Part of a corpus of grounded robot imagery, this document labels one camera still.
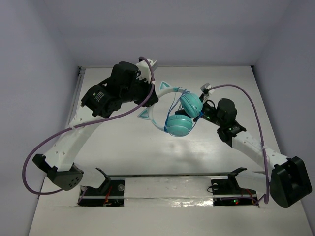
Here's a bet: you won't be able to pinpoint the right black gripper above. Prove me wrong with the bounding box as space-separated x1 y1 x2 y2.
175 94 224 127

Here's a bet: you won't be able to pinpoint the teal cat-ear headphones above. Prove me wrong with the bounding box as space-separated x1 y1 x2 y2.
138 81 203 137

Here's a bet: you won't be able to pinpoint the blue headphone cable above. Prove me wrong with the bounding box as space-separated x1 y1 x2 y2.
163 88 205 138

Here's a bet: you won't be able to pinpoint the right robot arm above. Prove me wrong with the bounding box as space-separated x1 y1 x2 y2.
165 93 313 208

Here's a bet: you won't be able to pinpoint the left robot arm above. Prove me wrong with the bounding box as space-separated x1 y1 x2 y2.
32 57 158 191

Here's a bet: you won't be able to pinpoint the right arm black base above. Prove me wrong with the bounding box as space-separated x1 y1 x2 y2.
207 167 259 207

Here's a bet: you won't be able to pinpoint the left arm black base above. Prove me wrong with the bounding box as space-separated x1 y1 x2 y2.
77 168 125 207

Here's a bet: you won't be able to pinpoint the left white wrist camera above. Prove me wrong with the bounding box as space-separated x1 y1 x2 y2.
136 59 158 83

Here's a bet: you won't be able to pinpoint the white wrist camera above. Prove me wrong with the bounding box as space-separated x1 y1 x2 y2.
136 59 158 83
200 83 213 96

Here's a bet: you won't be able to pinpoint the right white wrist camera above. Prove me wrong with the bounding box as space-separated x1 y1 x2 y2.
200 83 213 96

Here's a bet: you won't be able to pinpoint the left side aluminium rail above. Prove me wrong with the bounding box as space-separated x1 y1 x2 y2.
66 66 86 124

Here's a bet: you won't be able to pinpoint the aluminium rail with foil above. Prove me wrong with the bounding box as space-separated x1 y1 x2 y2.
78 173 266 208

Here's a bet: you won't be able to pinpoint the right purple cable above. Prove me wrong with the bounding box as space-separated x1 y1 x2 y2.
209 84 270 206

